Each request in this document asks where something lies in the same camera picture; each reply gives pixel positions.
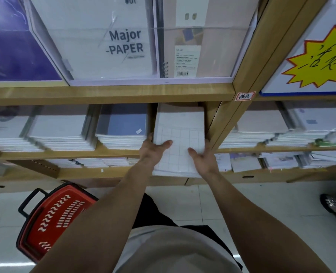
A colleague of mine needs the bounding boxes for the stack of blue cover notebooks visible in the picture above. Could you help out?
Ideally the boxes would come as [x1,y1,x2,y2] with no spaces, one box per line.
[95,104,149,150]

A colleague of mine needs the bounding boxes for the row of thin white notebooks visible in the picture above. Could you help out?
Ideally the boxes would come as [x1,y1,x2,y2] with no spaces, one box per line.
[47,158,141,169]

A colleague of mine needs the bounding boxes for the white paper pad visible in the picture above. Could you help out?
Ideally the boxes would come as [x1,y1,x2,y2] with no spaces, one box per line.
[28,0,157,81]

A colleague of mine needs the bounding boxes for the purple cover notebook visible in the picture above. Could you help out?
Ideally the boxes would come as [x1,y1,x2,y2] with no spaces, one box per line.
[0,0,63,82]

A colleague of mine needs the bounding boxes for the stack of grey cover notebooks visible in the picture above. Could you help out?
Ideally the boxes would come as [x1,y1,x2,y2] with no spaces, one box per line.
[28,105,98,151]

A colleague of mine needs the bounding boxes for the stack of beige cover notebooks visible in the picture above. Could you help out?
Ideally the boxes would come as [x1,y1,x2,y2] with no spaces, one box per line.
[219,102,290,149]

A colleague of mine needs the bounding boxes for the person's left forearm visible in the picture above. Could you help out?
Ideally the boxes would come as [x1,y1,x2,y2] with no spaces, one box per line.
[28,163,155,273]

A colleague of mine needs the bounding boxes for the black shorts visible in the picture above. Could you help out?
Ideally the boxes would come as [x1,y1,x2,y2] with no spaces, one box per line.
[132,193,231,263]

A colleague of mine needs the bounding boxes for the pink spiral notebook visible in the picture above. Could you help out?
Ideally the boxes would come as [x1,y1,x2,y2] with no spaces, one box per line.
[159,0,255,78]

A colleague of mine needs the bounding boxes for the red plastic shopping basket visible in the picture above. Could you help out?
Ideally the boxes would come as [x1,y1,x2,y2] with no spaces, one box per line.
[17,183,99,264]

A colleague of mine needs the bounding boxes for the red bordered label sticker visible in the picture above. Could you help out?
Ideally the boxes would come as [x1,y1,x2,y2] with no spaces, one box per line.
[235,91,256,102]

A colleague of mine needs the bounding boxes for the grey shirt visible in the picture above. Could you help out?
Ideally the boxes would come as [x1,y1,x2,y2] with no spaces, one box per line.
[114,226,243,273]

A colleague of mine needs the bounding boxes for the stack of white cover notebooks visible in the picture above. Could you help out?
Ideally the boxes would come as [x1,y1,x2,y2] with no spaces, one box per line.
[0,106,44,153]

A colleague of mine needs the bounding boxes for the person's right hand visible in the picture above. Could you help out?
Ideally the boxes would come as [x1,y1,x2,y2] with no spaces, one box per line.
[187,147,220,177]

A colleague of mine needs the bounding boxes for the pile of illustrated white notebooks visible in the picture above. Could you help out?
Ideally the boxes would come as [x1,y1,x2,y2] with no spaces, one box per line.
[258,151,336,170]

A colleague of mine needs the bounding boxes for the wooden shelf unit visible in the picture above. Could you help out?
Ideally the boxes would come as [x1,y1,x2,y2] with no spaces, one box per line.
[0,0,336,194]

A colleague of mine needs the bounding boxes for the stack of white grid notebooks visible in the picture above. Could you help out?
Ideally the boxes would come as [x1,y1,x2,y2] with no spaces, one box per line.
[152,103,206,178]

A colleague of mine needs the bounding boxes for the stack of pale printed notebooks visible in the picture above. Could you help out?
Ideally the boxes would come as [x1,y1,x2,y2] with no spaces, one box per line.
[266,101,336,147]

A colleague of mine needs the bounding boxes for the person's left hand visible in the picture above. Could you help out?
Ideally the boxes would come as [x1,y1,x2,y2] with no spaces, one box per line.
[139,133,173,168]

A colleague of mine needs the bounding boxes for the person's right forearm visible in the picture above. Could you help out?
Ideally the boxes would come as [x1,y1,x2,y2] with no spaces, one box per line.
[203,171,326,273]

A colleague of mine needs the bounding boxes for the pile of small white notebooks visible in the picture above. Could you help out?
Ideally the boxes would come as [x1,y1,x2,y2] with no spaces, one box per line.
[214,153,262,173]

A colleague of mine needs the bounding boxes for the white sign with yellow starburst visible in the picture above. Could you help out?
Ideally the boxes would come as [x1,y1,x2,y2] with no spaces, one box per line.
[260,0,336,97]

